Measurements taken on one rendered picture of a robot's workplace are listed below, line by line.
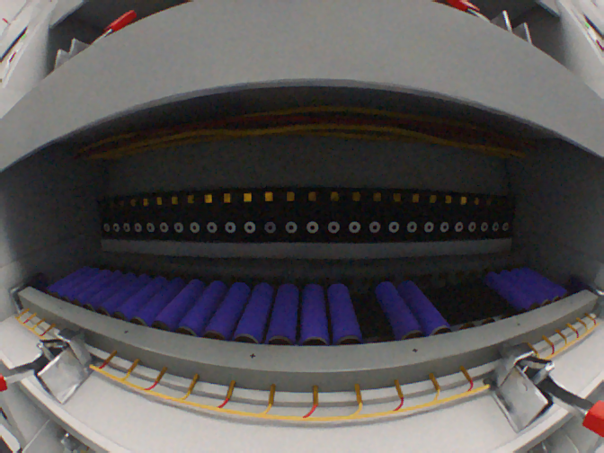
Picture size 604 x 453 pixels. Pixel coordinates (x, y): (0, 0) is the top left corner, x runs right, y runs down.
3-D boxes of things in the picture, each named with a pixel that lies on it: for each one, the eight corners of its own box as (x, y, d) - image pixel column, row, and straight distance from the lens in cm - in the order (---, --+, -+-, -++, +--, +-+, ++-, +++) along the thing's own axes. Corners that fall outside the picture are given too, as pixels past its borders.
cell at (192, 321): (229, 298, 21) (201, 350, 16) (211, 297, 21) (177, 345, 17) (226, 280, 20) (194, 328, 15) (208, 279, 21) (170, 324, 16)
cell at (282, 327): (299, 301, 20) (295, 359, 15) (278, 301, 20) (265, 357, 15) (298, 283, 19) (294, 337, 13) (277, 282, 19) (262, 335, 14)
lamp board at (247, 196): (511, 238, 34) (518, 198, 34) (101, 238, 35) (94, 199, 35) (507, 236, 35) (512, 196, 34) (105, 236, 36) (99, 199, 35)
